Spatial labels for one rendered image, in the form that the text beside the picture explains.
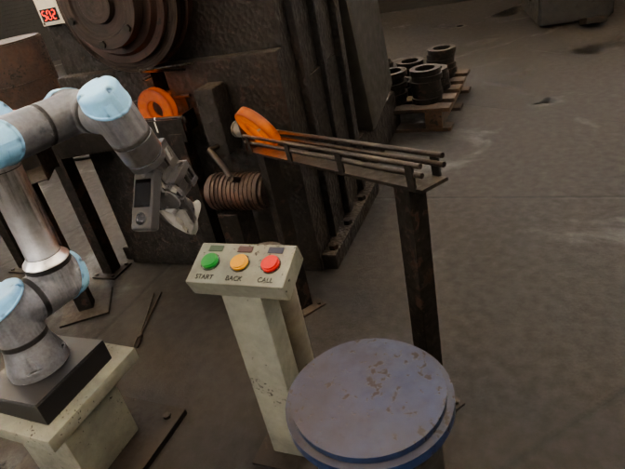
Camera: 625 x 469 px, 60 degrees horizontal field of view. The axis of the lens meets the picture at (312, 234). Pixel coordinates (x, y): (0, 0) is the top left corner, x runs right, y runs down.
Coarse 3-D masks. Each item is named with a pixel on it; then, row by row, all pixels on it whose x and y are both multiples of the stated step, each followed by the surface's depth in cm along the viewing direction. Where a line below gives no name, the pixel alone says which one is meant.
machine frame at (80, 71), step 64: (256, 0) 172; (320, 0) 208; (64, 64) 212; (256, 64) 178; (320, 64) 206; (320, 128) 208; (128, 192) 230; (320, 192) 212; (128, 256) 255; (192, 256) 237; (320, 256) 213
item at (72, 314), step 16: (32, 160) 205; (48, 160) 197; (32, 176) 198; (48, 176) 192; (48, 208) 206; (64, 240) 213; (112, 288) 235; (80, 304) 222; (96, 304) 226; (64, 320) 220; (80, 320) 218
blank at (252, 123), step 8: (240, 112) 157; (248, 112) 155; (256, 112) 155; (240, 120) 160; (248, 120) 155; (256, 120) 154; (264, 120) 155; (248, 128) 164; (256, 128) 157; (264, 128) 155; (272, 128) 156; (264, 136) 158; (272, 136) 157; (272, 144) 161
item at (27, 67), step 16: (0, 48) 395; (16, 48) 400; (32, 48) 409; (0, 64) 399; (16, 64) 403; (32, 64) 410; (48, 64) 425; (0, 80) 404; (16, 80) 406; (32, 80) 413; (48, 80) 424; (0, 96) 410; (16, 96) 411; (32, 96) 415
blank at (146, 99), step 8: (152, 88) 189; (160, 88) 189; (144, 96) 191; (152, 96) 189; (160, 96) 188; (168, 96) 189; (144, 104) 193; (152, 104) 195; (160, 104) 190; (168, 104) 188; (144, 112) 195; (152, 112) 195; (168, 112) 190; (176, 112) 191
